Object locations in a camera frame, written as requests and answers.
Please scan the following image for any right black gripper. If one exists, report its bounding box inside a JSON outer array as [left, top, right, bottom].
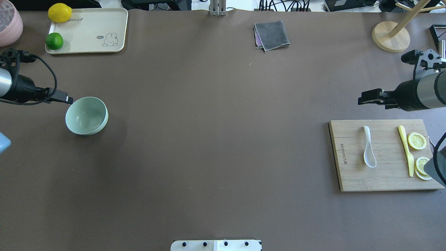
[[358, 81, 418, 111]]

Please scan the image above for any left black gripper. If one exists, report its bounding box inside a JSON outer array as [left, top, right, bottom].
[[10, 75, 74, 105]]

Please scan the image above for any white ceramic spoon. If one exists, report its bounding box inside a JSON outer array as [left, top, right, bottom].
[[363, 126, 377, 168]]

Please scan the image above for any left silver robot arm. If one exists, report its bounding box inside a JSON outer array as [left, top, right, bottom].
[[0, 69, 74, 106]]

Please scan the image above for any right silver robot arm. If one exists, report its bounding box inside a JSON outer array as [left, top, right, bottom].
[[358, 71, 446, 112]]

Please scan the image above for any light green bowl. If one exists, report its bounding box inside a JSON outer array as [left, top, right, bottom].
[[65, 97, 109, 136]]

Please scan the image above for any pink ice bowl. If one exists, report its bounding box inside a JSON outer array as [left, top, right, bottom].
[[0, 0, 23, 47]]

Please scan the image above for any green lime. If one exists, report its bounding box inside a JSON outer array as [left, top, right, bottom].
[[46, 33, 64, 50]]

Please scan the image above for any bamboo cutting board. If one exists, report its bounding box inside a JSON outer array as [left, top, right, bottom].
[[329, 119, 444, 192]]

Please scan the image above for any wooden mug tree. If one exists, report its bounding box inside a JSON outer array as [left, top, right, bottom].
[[371, 0, 446, 53]]

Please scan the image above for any cream cartoon tray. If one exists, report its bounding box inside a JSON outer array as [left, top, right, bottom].
[[45, 8, 129, 54]]

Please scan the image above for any yellow plastic knife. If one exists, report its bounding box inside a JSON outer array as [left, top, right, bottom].
[[397, 125, 415, 177]]

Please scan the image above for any yellow lemon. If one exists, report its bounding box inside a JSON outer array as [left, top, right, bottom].
[[47, 3, 73, 23]]

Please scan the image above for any lemon slice far stack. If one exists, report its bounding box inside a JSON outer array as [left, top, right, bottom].
[[415, 157, 432, 181]]

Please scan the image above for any grey folded cloth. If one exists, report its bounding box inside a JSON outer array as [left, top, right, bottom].
[[253, 21, 290, 52]]

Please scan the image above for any lemon slice near handle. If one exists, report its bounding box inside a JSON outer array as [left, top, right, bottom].
[[407, 132, 427, 150]]

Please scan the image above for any aluminium frame post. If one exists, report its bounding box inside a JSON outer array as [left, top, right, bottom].
[[209, 0, 226, 16]]

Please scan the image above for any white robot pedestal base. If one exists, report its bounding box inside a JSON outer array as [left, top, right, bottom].
[[170, 239, 263, 251]]

